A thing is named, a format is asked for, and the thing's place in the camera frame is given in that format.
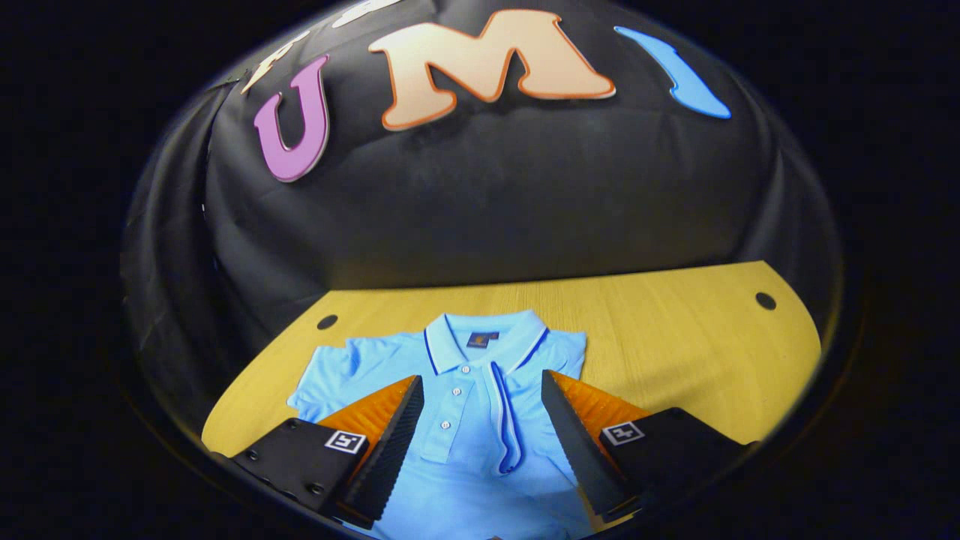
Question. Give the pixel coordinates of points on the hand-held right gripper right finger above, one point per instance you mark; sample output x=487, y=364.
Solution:
x=577, y=450

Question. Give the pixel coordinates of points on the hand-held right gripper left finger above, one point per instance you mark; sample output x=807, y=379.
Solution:
x=390, y=457

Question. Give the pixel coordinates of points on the black backdrop cloth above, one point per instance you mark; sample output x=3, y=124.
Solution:
x=487, y=187

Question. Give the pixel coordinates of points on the light blue polo T-shirt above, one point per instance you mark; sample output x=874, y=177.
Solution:
x=472, y=480

